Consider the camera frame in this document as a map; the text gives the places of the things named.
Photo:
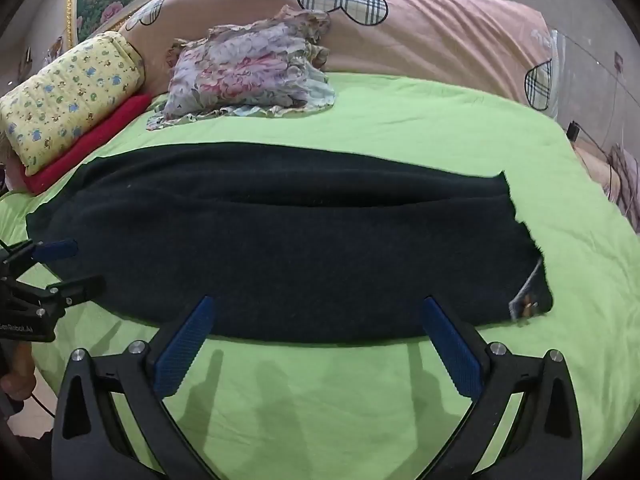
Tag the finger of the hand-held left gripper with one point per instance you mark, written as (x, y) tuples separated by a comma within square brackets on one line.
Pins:
[(56, 250), (80, 288)]

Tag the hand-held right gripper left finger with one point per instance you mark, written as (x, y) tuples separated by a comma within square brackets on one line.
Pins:
[(185, 346)]

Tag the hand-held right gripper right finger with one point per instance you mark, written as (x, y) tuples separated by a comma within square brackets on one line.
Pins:
[(452, 351)]

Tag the black pants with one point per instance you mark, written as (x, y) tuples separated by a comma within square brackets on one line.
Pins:
[(300, 240)]

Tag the person's left hand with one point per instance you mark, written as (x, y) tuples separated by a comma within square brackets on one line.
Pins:
[(17, 371)]

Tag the red pillow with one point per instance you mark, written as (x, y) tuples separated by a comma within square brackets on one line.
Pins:
[(100, 135)]

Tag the green bed sheet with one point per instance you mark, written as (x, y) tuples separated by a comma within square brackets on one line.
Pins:
[(325, 400)]

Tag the yellow patterned pillow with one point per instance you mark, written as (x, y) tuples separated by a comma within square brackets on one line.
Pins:
[(70, 95)]

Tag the small black object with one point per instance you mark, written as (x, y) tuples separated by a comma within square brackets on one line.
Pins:
[(573, 132)]

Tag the floral ruffled cloth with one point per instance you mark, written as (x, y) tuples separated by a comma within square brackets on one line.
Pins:
[(240, 70)]

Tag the pink quilt with plaid hearts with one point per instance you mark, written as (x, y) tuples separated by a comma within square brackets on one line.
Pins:
[(440, 35)]

